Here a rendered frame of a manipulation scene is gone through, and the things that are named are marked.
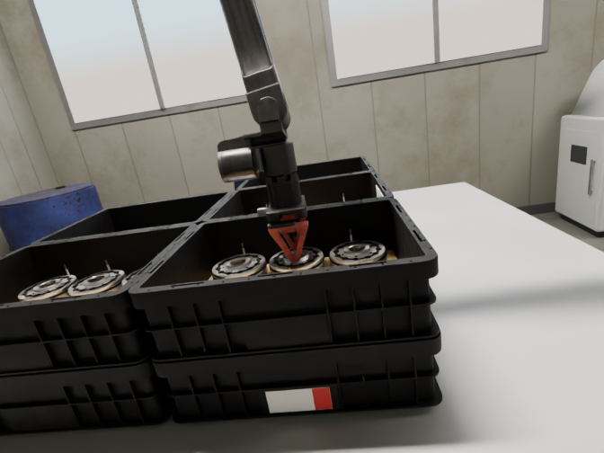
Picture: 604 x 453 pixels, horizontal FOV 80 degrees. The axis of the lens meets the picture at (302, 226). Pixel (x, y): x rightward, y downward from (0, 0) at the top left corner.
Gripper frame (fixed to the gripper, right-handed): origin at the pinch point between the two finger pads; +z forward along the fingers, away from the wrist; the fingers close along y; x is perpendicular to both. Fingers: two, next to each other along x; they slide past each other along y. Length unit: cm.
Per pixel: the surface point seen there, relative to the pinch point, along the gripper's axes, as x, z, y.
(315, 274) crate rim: 3.7, -5.2, 22.2
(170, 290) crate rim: -14.8, -5.2, 20.9
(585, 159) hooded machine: 188, 34, -179
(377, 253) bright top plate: 14.7, 1.5, 2.9
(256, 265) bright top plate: -7.2, 1.2, 1.3
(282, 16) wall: 2, -92, -232
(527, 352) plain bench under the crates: 34.8, 17.6, 13.6
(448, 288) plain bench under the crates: 31.4, 17.3, -9.1
